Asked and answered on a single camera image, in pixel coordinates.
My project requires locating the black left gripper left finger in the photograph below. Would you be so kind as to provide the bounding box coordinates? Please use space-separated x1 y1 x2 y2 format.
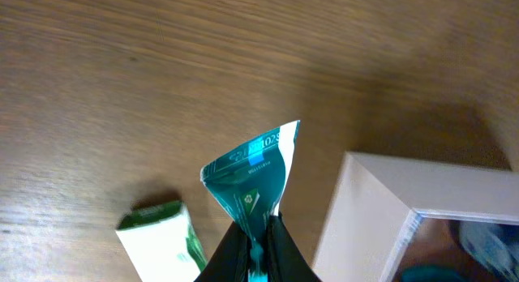
195 222 249 282

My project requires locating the white pink open box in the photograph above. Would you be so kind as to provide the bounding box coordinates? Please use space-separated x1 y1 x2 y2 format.
313 152 518 281

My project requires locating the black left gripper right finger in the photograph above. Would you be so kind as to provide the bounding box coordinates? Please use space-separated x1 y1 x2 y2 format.
266 216 321 282

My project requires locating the green toothpaste tube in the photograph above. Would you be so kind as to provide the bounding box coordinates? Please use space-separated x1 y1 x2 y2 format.
200 120 300 281

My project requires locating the clear sanitizer bottle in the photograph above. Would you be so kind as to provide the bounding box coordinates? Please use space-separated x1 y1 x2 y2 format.
459 221 518 282

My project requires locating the blue mouthwash bottle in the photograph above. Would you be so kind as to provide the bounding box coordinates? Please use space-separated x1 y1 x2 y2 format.
400 266 467 282

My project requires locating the white green soap packet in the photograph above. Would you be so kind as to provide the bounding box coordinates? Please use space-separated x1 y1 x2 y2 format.
115 201 208 282

